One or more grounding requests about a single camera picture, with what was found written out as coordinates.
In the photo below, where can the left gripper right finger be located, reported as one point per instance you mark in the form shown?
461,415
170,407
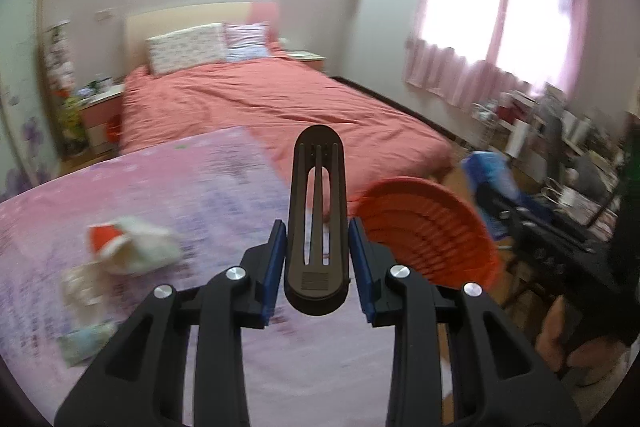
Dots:
453,336

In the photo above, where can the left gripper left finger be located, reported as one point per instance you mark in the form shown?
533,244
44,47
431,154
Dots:
137,379

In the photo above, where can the black phone stand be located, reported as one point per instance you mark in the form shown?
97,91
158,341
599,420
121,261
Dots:
316,275

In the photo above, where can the person hand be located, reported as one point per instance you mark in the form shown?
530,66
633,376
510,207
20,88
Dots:
596,357

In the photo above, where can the black office chair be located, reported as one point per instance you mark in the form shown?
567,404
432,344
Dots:
566,168

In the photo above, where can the red plastic laundry basket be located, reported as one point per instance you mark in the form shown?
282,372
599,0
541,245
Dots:
430,229

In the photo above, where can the red paper noodle cup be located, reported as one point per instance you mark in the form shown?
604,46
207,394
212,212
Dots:
129,247

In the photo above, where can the pink floral tablecloth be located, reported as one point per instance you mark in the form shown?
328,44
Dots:
219,195

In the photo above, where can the pink window curtain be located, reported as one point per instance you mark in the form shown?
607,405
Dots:
467,50

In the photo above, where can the pink right nightstand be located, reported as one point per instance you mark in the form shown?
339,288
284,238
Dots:
314,61

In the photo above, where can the pink nightstand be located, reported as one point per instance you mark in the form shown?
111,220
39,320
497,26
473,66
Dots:
101,115
314,61

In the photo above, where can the floral sliding wardrobe door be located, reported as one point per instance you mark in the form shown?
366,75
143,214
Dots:
29,156

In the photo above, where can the salmon bed duvet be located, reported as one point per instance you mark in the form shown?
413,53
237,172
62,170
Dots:
274,99

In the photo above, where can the pink left nightstand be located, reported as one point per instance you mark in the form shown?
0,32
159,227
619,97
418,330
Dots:
101,115

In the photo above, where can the pink striped pillow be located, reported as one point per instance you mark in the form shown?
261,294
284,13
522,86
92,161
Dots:
246,42

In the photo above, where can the hanging plush toys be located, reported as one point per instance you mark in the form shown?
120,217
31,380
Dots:
60,69

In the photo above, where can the floral white pillow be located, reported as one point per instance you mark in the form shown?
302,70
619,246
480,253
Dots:
186,48

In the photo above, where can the cream and pink headboard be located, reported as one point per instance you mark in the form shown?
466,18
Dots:
139,27

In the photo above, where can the white wire rack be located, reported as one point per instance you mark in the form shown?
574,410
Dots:
486,115

